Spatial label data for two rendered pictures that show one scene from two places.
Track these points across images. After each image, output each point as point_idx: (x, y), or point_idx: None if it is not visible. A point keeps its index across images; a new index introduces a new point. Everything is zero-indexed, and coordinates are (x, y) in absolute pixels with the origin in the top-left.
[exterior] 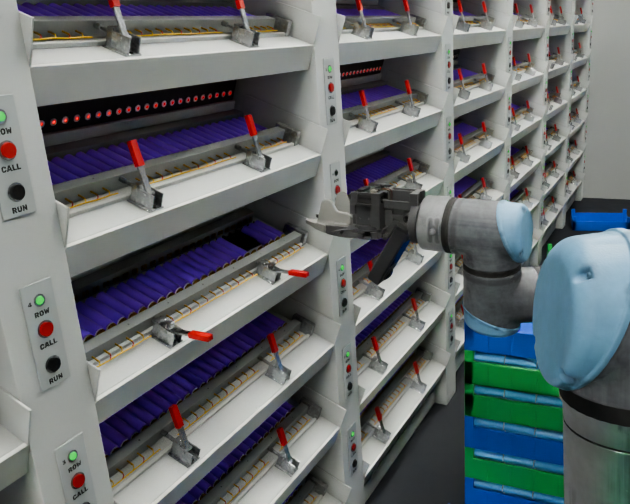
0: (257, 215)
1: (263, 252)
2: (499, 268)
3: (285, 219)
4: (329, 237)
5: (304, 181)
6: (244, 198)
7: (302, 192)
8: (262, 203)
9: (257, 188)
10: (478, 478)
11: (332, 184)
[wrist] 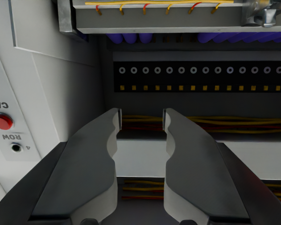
0: (92, 38)
1: (210, 29)
2: None
3: (77, 43)
4: (21, 25)
5: (73, 118)
6: None
7: (72, 99)
8: (92, 57)
9: (252, 162)
10: None
11: (26, 133)
